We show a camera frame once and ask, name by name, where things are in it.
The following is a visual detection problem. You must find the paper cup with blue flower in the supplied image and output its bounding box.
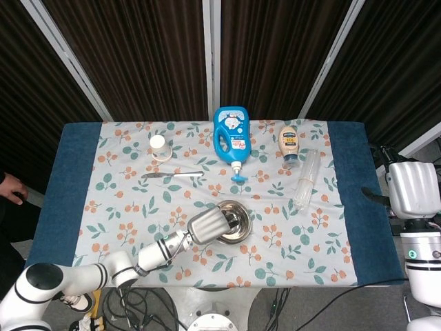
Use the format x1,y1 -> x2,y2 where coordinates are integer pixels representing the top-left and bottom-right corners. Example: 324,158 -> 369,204
149,134 -> 173,163

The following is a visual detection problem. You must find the white robot torso base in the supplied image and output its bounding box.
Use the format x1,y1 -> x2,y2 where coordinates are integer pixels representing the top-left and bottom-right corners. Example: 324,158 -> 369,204
168,285 -> 263,331

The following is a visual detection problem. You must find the mayonnaise squeeze bottle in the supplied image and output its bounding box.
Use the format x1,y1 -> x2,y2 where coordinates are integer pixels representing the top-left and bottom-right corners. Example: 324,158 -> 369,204
278,124 -> 301,166

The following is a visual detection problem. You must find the floral fruit print tablecloth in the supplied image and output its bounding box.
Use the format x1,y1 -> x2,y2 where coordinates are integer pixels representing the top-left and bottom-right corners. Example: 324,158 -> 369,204
72,119 -> 359,289

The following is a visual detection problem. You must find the white partition frame post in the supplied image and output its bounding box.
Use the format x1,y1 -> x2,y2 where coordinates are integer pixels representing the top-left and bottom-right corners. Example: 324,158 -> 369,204
202,0 -> 221,122
375,120 -> 441,177
298,0 -> 366,121
20,0 -> 114,122

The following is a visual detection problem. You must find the dark brown partition panel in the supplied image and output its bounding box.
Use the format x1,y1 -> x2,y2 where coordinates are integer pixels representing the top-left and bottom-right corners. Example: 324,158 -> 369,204
0,0 -> 104,197
219,0 -> 353,121
44,0 -> 208,122
305,0 -> 441,150

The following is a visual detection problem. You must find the white and black sneaker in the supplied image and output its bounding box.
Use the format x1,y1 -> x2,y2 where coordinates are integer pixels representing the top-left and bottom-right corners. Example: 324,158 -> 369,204
59,292 -> 94,314
68,316 -> 105,331

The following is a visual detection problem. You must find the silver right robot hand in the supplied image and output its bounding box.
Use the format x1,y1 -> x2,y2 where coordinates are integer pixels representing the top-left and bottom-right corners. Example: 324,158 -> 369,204
360,146 -> 439,221

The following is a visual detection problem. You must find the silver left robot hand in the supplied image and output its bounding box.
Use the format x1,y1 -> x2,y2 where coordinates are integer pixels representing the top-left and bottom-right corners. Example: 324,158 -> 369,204
187,205 -> 242,245

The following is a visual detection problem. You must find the blue table cover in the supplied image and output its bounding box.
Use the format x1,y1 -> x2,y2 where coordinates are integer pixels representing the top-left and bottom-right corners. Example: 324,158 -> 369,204
25,121 -> 407,289

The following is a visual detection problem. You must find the bystander bare hand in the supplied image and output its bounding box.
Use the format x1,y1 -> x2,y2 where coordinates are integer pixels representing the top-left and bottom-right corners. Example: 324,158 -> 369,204
0,172 -> 29,206

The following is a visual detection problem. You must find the stainless steel bowl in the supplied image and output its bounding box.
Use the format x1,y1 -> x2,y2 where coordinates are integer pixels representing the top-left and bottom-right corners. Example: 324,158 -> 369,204
216,199 -> 253,242
216,206 -> 254,246

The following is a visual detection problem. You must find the blue detergent pump bottle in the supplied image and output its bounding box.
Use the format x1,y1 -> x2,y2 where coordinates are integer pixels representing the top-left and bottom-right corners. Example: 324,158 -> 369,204
212,106 -> 249,183

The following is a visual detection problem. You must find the black floor cable bundle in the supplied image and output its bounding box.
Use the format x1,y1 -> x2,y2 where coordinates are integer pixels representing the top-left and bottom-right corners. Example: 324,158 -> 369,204
101,286 -> 189,331

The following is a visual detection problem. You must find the steel table knife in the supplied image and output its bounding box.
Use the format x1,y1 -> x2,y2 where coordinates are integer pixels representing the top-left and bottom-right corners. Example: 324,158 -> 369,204
141,171 -> 204,179

